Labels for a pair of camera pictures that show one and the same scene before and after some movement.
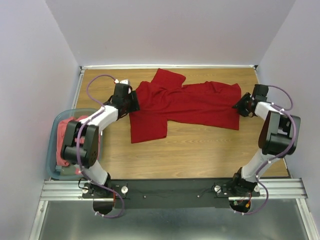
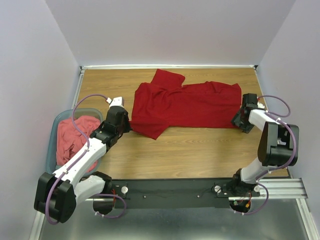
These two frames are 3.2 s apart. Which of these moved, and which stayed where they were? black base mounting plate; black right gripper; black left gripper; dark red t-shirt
Moved: black right gripper; black left gripper
Stayed: black base mounting plate; dark red t-shirt
